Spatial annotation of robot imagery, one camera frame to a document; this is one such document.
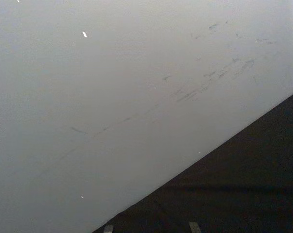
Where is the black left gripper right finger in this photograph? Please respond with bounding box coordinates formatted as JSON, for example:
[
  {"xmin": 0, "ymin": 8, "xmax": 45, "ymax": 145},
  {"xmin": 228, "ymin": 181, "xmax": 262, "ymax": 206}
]
[{"xmin": 188, "ymin": 221, "xmax": 201, "ymax": 233}]

